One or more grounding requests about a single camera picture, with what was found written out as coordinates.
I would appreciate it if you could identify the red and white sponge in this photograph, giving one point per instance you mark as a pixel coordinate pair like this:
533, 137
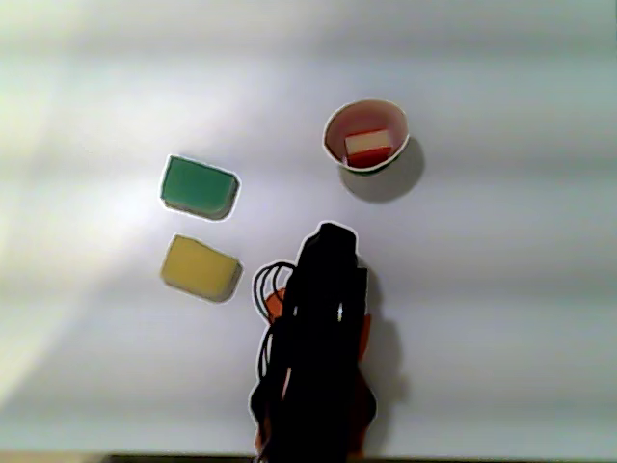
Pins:
367, 147

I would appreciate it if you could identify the white cup with green tape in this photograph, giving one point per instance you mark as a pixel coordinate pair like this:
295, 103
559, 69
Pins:
337, 125

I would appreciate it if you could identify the yellow and white sponge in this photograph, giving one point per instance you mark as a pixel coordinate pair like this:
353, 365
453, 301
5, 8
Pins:
197, 267

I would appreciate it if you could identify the green and white sponge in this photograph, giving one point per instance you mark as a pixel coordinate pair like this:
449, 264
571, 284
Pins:
195, 185

